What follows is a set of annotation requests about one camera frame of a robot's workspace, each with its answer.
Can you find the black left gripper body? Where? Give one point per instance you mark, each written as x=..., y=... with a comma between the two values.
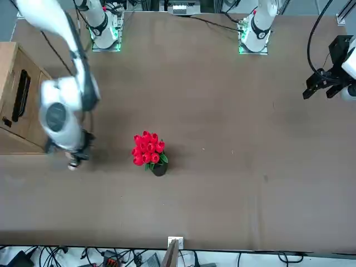
x=338, y=55

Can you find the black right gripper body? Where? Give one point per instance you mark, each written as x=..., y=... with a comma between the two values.
x=84, y=147

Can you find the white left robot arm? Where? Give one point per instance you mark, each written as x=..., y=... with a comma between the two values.
x=258, y=27

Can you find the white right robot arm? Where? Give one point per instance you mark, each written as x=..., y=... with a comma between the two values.
x=59, y=122

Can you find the red tulips in black pot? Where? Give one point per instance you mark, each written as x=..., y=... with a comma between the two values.
x=147, y=150

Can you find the small black hook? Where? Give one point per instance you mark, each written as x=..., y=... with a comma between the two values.
x=7, y=122

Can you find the wooden cabinet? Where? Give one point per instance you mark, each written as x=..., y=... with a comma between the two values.
x=11, y=83

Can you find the black orange power strip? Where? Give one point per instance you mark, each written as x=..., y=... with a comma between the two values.
x=111, y=260

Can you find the grey device box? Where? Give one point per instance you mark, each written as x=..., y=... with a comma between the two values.
x=183, y=7

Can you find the aluminium frame post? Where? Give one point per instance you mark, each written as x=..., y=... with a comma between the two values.
x=345, y=14

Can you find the white table edge bracket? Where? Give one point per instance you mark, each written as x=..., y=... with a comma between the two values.
x=179, y=240

